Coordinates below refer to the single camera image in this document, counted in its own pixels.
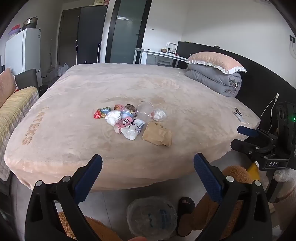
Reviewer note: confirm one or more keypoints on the stacked plastic basins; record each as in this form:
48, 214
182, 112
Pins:
15, 30

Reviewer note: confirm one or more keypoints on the brown paper bag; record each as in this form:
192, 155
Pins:
156, 134

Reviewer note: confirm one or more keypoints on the dark wardrobe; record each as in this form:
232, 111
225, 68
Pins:
81, 34

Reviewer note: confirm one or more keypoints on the grey bed base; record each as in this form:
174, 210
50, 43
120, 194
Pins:
19, 192

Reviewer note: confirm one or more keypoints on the white plastic bag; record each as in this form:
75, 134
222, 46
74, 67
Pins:
112, 117
63, 69

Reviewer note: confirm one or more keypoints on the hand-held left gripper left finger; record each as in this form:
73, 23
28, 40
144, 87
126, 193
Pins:
89, 178

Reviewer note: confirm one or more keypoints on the metal bowl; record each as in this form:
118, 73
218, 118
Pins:
30, 23

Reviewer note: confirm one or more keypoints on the black headboard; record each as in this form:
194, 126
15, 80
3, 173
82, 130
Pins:
259, 76

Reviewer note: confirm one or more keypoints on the pink quilted cushion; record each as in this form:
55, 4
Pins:
6, 85

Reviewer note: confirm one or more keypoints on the pink paper cup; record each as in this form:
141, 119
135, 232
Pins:
122, 124

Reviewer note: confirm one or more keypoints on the person's right hand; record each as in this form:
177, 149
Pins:
285, 178

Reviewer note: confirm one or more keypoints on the dark brown snack wrapper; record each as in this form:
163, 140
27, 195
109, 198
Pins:
130, 107

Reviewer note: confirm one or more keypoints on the pink ruffled pillow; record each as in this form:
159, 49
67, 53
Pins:
215, 60

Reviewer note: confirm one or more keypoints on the white fridge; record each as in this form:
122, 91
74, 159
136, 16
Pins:
22, 51

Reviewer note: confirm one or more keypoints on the wall socket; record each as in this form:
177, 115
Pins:
292, 38

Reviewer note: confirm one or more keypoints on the clear bag with white tissue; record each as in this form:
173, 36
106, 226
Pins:
159, 114

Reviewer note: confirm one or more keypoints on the yellow striped blanket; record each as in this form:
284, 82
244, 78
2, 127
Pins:
13, 111

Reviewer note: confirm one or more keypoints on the red and green snack wrapper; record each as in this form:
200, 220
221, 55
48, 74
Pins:
100, 113

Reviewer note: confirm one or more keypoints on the pink snack wrapper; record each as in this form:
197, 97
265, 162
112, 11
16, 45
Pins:
119, 107

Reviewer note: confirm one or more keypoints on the white desk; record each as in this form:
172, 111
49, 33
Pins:
157, 56

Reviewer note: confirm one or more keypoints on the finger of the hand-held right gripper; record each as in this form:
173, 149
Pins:
252, 149
248, 131

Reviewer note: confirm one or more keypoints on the clear plastic container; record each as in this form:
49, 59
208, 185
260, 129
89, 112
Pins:
143, 110

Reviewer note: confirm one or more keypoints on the black slipper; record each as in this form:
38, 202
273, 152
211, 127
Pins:
185, 208

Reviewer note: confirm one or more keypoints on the frosted glass door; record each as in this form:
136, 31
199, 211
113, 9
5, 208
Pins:
126, 32

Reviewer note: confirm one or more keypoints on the folded grey quilt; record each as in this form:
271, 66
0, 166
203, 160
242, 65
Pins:
212, 80

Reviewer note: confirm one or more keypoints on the pink plush bed blanket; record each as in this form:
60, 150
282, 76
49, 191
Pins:
92, 88

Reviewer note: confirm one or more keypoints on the white plastic packet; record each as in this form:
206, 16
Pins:
131, 132

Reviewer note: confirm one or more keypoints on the colourful wrapper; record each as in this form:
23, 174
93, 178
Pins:
128, 114

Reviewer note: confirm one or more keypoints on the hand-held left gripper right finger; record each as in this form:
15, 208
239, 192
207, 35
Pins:
208, 178

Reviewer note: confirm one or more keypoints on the brown plush pants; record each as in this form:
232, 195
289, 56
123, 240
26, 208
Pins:
235, 173

